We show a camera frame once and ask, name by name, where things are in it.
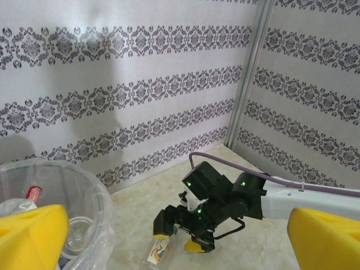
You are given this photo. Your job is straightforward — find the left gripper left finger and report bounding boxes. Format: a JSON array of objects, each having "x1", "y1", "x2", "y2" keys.
[{"x1": 0, "y1": 204, "x2": 70, "y2": 270}]

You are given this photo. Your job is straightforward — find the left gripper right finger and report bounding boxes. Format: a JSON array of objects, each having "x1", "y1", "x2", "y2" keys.
[{"x1": 287, "y1": 206, "x2": 360, "y2": 270}]

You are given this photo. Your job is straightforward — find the yellow label bottle green cap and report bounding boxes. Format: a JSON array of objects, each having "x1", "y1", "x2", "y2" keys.
[{"x1": 142, "y1": 235, "x2": 177, "y2": 270}]

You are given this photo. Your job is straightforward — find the bottle red teal label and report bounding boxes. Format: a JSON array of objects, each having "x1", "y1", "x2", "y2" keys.
[{"x1": 24, "y1": 185, "x2": 43, "y2": 205}]

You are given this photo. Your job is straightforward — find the clear plastic bin liner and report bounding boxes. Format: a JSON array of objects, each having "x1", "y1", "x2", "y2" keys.
[{"x1": 0, "y1": 157, "x2": 118, "y2": 270}]

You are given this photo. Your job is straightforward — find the clear plastic trash bin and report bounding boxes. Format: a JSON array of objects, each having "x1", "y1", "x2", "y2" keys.
[{"x1": 0, "y1": 157, "x2": 113, "y2": 270}]

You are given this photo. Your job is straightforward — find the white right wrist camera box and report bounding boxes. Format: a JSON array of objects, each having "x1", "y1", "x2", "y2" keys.
[{"x1": 179, "y1": 190, "x2": 198, "y2": 211}]

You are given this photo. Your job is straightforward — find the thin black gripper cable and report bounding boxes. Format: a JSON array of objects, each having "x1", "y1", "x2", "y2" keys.
[{"x1": 212, "y1": 218, "x2": 246, "y2": 240}]

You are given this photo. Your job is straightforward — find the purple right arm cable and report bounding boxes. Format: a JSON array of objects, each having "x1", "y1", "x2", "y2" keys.
[{"x1": 188, "y1": 151, "x2": 360, "y2": 197}]

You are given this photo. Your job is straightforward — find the aluminium corner post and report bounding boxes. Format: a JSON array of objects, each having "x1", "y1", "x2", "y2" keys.
[{"x1": 226, "y1": 0, "x2": 275, "y2": 150}]

